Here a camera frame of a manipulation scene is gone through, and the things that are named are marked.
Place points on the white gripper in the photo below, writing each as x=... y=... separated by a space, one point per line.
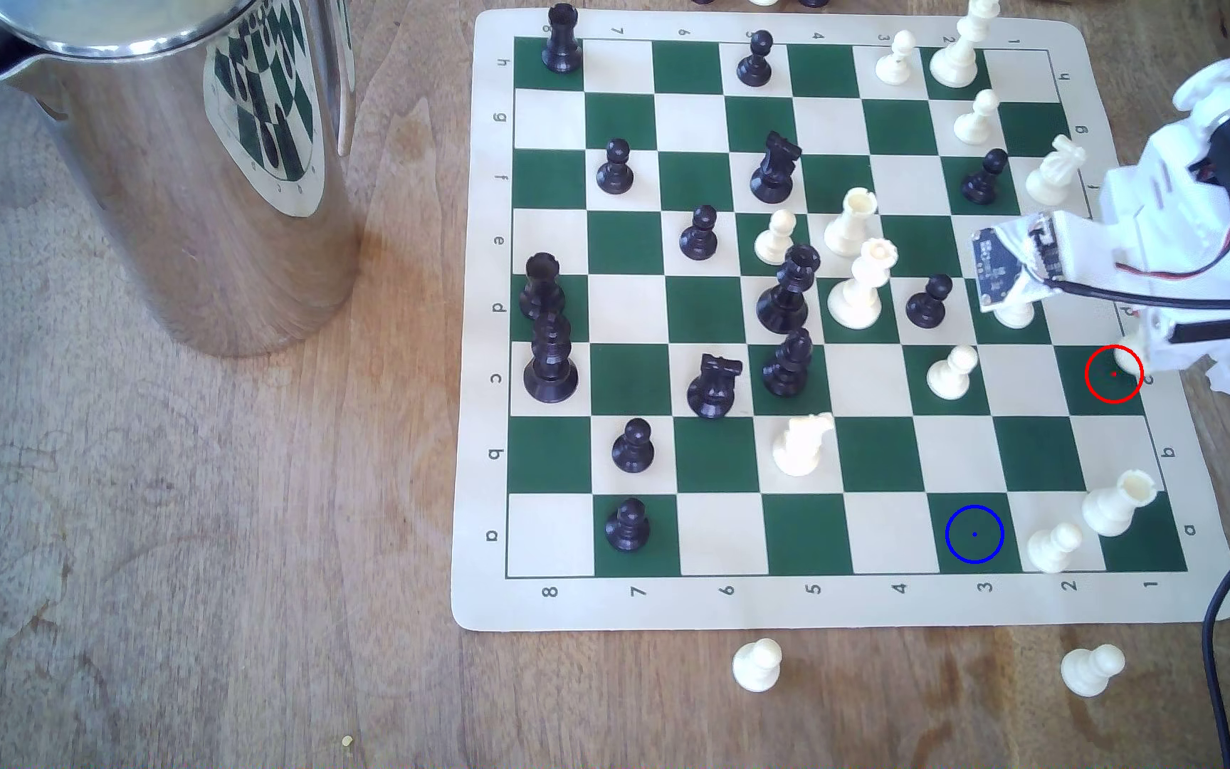
x=1206 y=333

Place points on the white chess bishop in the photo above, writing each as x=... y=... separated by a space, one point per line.
x=957 y=62
x=1127 y=352

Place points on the white chess rook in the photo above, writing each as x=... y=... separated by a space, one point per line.
x=850 y=226
x=1113 y=508

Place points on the white chess pawn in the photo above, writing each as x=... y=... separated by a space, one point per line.
x=1088 y=673
x=976 y=125
x=756 y=668
x=1051 y=550
x=896 y=66
x=775 y=244
x=949 y=377
x=1014 y=316

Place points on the white chess king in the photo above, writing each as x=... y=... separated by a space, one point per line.
x=1050 y=179

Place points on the black chess pawn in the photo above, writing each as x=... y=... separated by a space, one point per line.
x=632 y=451
x=627 y=530
x=982 y=184
x=755 y=66
x=927 y=308
x=698 y=240
x=615 y=173

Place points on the white chess queen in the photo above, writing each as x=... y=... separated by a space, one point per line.
x=858 y=294

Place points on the white chess knight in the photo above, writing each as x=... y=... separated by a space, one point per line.
x=800 y=446

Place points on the black chess bishop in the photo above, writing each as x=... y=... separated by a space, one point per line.
x=783 y=304
x=786 y=369

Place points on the black chess knight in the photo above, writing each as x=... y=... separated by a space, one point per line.
x=713 y=390
x=773 y=176

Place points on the green and white chess mat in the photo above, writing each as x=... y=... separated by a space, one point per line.
x=679 y=555

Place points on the black chess king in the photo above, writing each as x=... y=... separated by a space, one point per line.
x=551 y=369

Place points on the black chess rook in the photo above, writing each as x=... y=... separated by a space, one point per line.
x=562 y=43

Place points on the shiny steel pitcher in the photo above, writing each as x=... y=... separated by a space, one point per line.
x=145 y=214

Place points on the bare camera circuit board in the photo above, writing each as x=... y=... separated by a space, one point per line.
x=999 y=267

